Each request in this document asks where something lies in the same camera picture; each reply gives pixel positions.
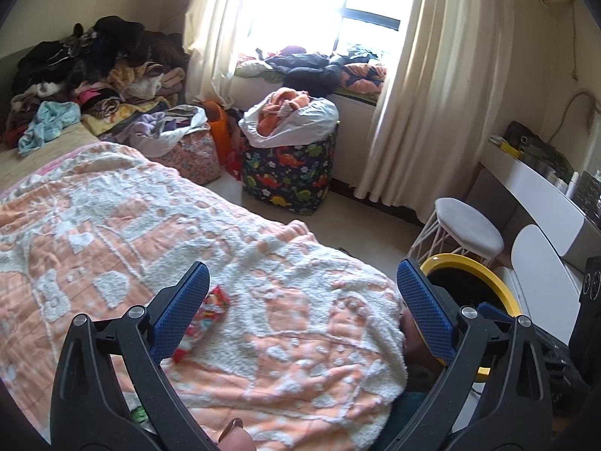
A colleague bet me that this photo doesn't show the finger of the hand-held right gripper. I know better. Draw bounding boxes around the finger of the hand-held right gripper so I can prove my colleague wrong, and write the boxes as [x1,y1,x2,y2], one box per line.
[478,301,516,326]

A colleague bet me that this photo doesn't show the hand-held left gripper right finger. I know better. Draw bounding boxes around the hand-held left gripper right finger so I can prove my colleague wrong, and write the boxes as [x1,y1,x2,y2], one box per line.
[397,258,555,451]

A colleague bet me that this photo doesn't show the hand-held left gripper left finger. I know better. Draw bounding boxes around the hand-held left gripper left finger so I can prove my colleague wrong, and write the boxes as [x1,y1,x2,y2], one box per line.
[49,260,221,451]

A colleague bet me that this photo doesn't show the red snack packet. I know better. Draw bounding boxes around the red snack packet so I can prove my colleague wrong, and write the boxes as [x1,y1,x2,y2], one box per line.
[171,284,232,365]

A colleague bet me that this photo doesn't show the yellow rimmed trash bin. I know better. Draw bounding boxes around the yellow rimmed trash bin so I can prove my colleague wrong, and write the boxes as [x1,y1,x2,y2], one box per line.
[401,254,523,383]

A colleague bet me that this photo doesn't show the person's left hand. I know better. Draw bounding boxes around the person's left hand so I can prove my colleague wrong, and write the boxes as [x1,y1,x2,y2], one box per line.
[217,420,257,451]

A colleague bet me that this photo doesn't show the white chair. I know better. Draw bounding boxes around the white chair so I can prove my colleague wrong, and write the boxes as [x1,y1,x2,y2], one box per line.
[495,224,586,326]

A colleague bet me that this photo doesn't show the white round stool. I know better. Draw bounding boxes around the white round stool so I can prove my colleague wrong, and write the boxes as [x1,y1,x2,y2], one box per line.
[409,197,505,269]

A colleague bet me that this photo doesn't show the orange white fleece blanket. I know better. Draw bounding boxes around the orange white fleece blanket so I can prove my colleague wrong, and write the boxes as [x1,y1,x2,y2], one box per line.
[0,143,409,448]

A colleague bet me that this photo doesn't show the white desk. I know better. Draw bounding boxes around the white desk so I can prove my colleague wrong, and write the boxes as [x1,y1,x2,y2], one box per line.
[479,143,601,265]

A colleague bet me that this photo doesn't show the pink floral fabric bag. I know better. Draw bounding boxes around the pink floral fabric bag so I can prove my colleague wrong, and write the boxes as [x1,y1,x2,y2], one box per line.
[162,127,222,185]

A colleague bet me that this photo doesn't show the dinosaur print storage bin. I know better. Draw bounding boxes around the dinosaur print storage bin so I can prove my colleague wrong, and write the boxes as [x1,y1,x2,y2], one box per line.
[240,127,340,217]

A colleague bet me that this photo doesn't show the clutter of desk items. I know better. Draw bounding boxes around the clutter of desk items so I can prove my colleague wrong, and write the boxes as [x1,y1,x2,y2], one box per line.
[488,121,601,226]

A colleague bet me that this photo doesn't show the purple grey clothes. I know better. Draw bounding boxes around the purple grey clothes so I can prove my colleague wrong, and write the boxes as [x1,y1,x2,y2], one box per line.
[127,103,208,158]

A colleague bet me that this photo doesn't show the orange container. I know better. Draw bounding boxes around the orange container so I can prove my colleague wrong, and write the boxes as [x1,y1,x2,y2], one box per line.
[202,101,236,166]

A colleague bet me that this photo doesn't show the beige bed sheet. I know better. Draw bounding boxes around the beige bed sheet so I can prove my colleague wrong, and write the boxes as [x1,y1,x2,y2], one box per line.
[0,124,101,194]

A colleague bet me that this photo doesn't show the white bag of orange clothes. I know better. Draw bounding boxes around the white bag of orange clothes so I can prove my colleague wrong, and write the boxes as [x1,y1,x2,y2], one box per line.
[239,87,340,148]

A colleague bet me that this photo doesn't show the light blue cloth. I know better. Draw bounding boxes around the light blue cloth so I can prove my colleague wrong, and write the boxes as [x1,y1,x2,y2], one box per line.
[18,101,82,158]

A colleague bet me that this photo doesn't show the cream curtain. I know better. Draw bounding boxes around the cream curtain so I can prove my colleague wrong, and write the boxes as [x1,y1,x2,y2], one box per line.
[183,0,348,106]
[353,0,571,208]

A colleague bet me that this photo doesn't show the pile of clothes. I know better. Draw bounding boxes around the pile of clothes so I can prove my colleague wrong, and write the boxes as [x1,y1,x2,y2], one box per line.
[2,16,191,151]

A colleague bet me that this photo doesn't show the clothes heap on windowsill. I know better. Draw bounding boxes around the clothes heap on windowsill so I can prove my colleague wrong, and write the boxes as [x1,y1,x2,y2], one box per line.
[235,43,390,98]

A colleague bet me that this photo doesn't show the grey wall hose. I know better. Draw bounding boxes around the grey wall hose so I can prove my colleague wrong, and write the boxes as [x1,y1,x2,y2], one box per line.
[558,88,601,138]

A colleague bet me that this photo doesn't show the black window frame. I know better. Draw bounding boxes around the black window frame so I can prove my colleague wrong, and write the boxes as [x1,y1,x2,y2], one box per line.
[338,5,403,33]

